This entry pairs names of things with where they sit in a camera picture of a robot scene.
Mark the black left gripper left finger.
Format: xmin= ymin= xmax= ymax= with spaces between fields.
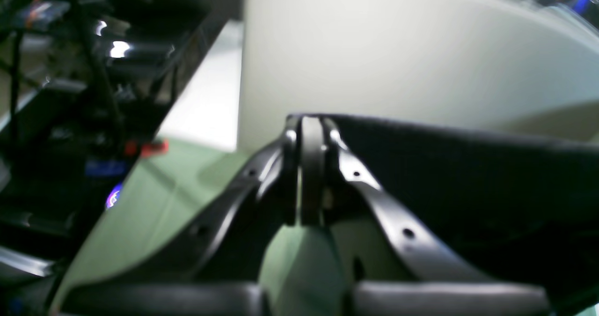
xmin=61 ymin=115 xmax=301 ymax=316

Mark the light green table cloth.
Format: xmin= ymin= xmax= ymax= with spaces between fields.
xmin=50 ymin=140 xmax=349 ymax=316

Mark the red black clamp right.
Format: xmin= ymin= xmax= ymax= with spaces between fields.
xmin=122 ymin=139 xmax=169 ymax=158

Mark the black t-shirt with colourful print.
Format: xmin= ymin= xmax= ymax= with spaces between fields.
xmin=330 ymin=115 xmax=599 ymax=315

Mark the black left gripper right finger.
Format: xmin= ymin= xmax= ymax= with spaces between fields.
xmin=299 ymin=116 xmax=550 ymax=316

